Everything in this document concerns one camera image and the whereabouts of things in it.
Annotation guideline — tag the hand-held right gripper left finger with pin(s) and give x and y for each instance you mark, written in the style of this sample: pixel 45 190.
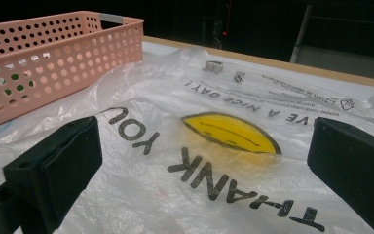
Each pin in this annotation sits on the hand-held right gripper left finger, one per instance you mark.
pixel 68 162

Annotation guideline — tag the pink perforated plastic basket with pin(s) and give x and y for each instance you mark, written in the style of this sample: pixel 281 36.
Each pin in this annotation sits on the pink perforated plastic basket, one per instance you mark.
pixel 61 74

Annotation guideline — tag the clear printed plastic bag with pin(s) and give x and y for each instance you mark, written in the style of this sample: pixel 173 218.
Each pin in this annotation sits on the clear printed plastic bag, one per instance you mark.
pixel 175 97

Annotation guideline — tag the white bottle green label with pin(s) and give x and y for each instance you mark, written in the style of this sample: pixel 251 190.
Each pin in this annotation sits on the white bottle green label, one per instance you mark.
pixel 14 77

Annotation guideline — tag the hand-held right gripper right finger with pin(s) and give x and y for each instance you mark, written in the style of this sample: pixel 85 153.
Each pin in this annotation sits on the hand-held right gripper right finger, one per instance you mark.
pixel 354 169

